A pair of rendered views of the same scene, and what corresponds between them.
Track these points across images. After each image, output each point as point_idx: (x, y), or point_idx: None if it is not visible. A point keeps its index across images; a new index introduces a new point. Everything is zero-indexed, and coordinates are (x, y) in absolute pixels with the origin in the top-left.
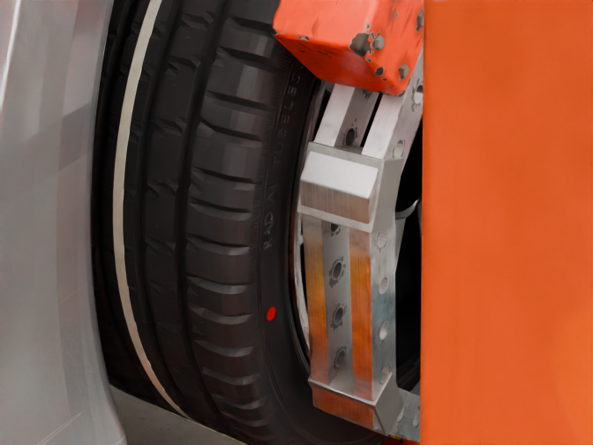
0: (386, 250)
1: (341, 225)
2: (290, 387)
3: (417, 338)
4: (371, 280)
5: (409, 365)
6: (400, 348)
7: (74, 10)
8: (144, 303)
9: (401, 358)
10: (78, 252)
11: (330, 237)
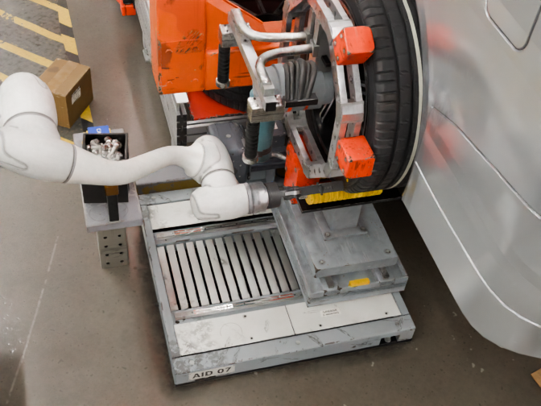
0: (284, 22)
1: (298, 19)
2: (302, 57)
3: (325, 141)
4: (282, 22)
5: (318, 133)
6: (325, 134)
7: None
8: None
9: (320, 131)
10: None
11: (296, 17)
